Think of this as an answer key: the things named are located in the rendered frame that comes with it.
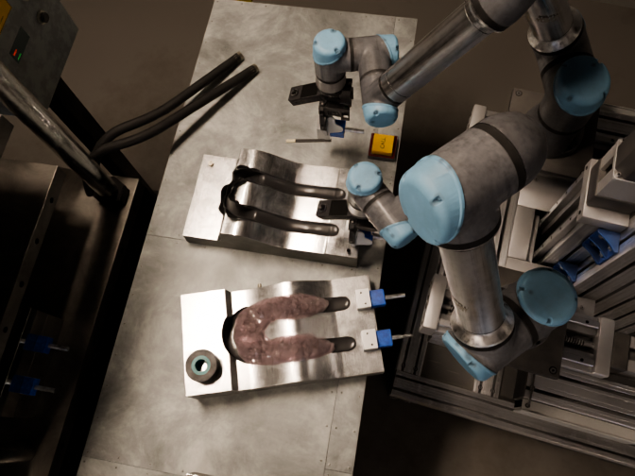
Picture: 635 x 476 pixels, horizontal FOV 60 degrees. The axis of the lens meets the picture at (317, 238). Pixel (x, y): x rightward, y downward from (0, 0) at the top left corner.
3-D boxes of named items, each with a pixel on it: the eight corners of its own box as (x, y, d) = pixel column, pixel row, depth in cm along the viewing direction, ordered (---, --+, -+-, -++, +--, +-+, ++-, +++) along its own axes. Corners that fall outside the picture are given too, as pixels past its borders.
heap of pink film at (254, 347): (327, 292, 149) (326, 284, 142) (336, 358, 143) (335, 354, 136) (231, 305, 149) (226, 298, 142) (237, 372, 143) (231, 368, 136)
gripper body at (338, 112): (349, 123, 146) (349, 97, 135) (317, 119, 147) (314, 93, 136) (353, 98, 149) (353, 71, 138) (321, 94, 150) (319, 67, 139)
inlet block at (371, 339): (409, 327, 148) (411, 323, 143) (413, 346, 146) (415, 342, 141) (360, 333, 148) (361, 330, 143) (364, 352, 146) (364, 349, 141)
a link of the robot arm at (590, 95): (543, 135, 130) (564, 103, 117) (532, 87, 135) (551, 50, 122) (595, 130, 130) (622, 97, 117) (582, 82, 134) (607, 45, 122)
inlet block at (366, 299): (402, 288, 151) (403, 282, 146) (405, 306, 150) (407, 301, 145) (354, 295, 152) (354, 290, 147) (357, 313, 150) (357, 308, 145)
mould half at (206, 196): (369, 184, 165) (371, 164, 153) (356, 267, 157) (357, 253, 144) (208, 163, 171) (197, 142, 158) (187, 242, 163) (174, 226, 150)
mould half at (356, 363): (368, 280, 156) (368, 268, 145) (383, 373, 147) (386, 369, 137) (192, 304, 156) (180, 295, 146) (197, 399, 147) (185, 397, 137)
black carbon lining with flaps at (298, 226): (346, 191, 158) (346, 176, 149) (337, 244, 152) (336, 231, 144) (228, 175, 161) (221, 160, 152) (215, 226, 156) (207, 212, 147)
